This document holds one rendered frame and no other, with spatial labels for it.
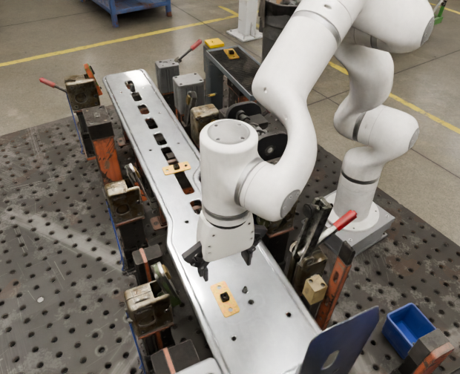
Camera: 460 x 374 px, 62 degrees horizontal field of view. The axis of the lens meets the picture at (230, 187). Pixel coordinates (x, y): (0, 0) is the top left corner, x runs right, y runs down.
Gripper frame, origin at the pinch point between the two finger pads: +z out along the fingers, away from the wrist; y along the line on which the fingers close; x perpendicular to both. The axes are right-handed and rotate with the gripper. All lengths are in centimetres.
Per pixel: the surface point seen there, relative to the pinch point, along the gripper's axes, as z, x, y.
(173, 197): 12.5, -35.0, 0.0
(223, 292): 12.1, -1.4, -0.4
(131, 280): 42, -34, 17
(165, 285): 5.0, -3.7, 11.7
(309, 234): 0.1, 0.2, -19.8
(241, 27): 104, -369, -190
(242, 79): -3, -63, -35
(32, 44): 113, -432, 39
